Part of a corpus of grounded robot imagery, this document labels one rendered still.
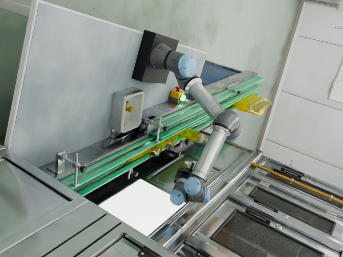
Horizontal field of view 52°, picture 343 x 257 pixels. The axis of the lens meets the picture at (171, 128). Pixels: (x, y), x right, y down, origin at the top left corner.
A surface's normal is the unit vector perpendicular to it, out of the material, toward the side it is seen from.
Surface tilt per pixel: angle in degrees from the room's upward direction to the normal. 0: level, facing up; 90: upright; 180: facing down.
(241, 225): 90
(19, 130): 0
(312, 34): 90
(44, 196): 90
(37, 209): 90
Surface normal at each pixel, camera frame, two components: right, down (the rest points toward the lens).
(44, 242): 0.15, -0.89
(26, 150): 0.82, 0.36
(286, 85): -0.55, 0.28
